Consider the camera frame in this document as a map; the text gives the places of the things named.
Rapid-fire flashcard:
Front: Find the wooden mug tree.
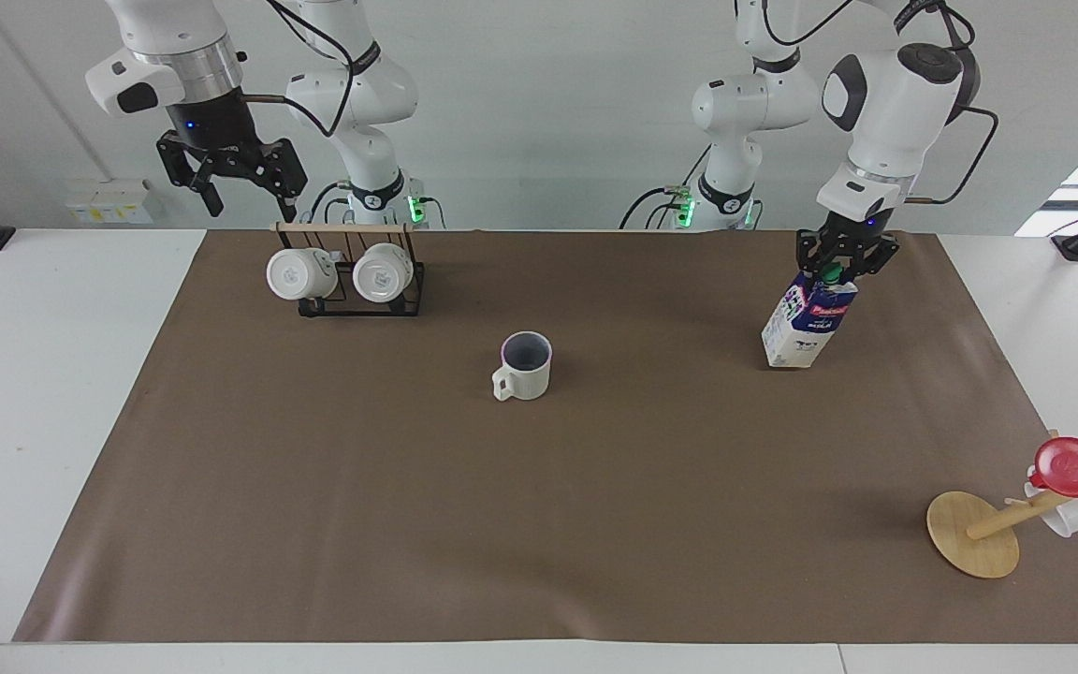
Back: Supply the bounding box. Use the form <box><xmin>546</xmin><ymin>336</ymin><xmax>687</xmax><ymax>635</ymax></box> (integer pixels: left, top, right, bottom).
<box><xmin>925</xmin><ymin>429</ymin><xmax>1078</xmax><ymax>580</ymax></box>

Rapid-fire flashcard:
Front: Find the white and blue milk carton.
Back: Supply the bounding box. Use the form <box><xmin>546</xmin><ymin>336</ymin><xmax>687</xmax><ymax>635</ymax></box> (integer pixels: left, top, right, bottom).
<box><xmin>762</xmin><ymin>263</ymin><xmax>860</xmax><ymax>372</ymax></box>

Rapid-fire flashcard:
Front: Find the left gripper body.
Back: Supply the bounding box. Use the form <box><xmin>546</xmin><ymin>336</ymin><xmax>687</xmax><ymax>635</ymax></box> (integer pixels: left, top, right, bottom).
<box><xmin>821</xmin><ymin>212</ymin><xmax>895</xmax><ymax>250</ymax></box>

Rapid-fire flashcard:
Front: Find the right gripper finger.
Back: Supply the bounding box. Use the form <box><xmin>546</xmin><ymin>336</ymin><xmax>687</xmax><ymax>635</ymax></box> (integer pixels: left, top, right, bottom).
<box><xmin>225</xmin><ymin>138</ymin><xmax>308</xmax><ymax>225</ymax></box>
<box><xmin>156</xmin><ymin>130</ymin><xmax>226</xmax><ymax>218</ymax></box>

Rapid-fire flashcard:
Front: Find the black cable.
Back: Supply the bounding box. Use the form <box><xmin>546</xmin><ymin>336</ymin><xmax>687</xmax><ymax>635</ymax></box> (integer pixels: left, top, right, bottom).
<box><xmin>240</xmin><ymin>0</ymin><xmax>357</xmax><ymax>139</ymax></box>
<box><xmin>309</xmin><ymin>180</ymin><xmax>355</xmax><ymax>228</ymax></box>
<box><xmin>619</xmin><ymin>140</ymin><xmax>716</xmax><ymax>231</ymax></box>
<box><xmin>904</xmin><ymin>105</ymin><xmax>1000</xmax><ymax>206</ymax></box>

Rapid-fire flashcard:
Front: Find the white wall socket box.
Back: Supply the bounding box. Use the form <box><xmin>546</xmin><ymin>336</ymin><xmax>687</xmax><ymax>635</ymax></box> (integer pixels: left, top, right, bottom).
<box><xmin>65</xmin><ymin>178</ymin><xmax>156</xmax><ymax>226</ymax></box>

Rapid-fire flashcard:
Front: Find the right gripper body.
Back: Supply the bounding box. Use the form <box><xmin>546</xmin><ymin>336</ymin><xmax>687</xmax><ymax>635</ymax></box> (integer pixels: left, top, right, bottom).
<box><xmin>165</xmin><ymin>89</ymin><xmax>265</xmax><ymax>163</ymax></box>

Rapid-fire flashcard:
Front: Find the white ribbed mug grey inside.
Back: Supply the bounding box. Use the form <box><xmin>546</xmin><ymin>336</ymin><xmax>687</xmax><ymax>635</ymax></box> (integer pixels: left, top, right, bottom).
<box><xmin>491</xmin><ymin>330</ymin><xmax>554</xmax><ymax>403</ymax></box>

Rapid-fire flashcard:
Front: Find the black wire mug rack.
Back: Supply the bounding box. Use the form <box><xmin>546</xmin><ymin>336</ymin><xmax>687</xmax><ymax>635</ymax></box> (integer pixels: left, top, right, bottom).
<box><xmin>273</xmin><ymin>221</ymin><xmax>428</xmax><ymax>318</ymax></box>

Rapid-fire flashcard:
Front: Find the white cup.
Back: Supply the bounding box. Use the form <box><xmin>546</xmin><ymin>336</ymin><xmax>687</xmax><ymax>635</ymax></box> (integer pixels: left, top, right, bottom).
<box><xmin>1023</xmin><ymin>477</ymin><xmax>1078</xmax><ymax>539</ymax></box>

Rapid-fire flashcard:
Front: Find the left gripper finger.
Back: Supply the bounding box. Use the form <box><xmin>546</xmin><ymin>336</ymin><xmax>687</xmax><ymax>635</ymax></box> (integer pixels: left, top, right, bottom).
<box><xmin>861</xmin><ymin>235</ymin><xmax>901</xmax><ymax>278</ymax></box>
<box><xmin>795</xmin><ymin>228</ymin><xmax>838</xmax><ymax>283</ymax></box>

